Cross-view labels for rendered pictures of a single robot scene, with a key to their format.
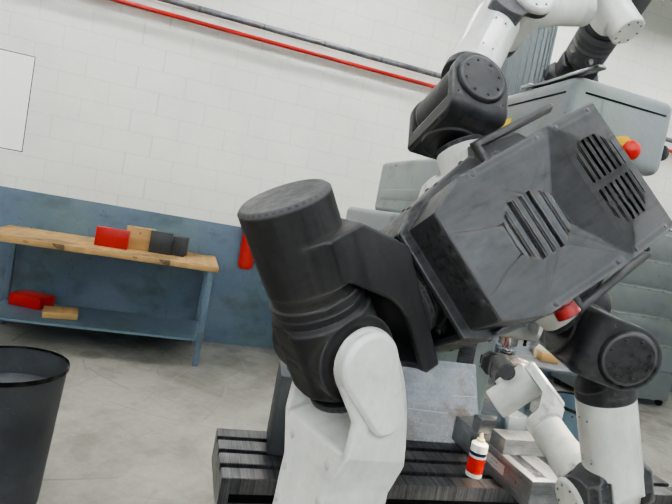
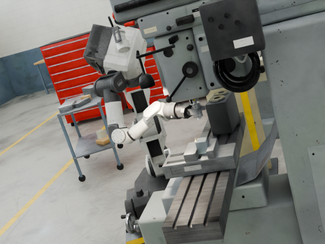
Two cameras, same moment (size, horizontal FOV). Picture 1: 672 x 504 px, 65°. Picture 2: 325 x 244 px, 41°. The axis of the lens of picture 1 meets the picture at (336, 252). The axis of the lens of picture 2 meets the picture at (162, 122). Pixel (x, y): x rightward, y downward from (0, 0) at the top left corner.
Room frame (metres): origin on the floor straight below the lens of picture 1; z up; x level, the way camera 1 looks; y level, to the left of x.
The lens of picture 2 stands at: (2.37, -2.23, 1.83)
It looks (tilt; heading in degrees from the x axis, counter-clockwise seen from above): 17 degrees down; 125
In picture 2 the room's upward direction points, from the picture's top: 17 degrees counter-clockwise
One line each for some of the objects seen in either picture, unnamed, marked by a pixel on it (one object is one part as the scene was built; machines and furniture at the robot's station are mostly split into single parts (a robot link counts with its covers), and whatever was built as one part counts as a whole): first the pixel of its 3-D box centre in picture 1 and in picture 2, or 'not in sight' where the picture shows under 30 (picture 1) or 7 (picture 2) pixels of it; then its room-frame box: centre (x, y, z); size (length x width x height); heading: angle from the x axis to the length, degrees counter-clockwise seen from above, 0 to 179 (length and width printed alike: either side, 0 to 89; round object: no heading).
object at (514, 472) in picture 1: (513, 451); (199, 157); (1.32, -0.54, 1.01); 0.35 x 0.15 x 0.11; 17
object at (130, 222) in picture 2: not in sight; (136, 222); (0.85, -0.61, 0.66); 0.16 x 0.12 x 0.12; 16
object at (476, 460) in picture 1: (477, 454); not in sight; (1.25, -0.43, 1.01); 0.04 x 0.04 x 0.11
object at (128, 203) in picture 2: not in sight; (132, 213); (0.54, -0.30, 0.50); 0.20 x 0.05 x 0.20; 125
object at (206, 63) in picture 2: not in sight; (224, 53); (1.52, -0.42, 1.47); 0.24 x 0.19 x 0.26; 106
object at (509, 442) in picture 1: (522, 442); (192, 151); (1.29, -0.55, 1.05); 0.15 x 0.06 x 0.04; 107
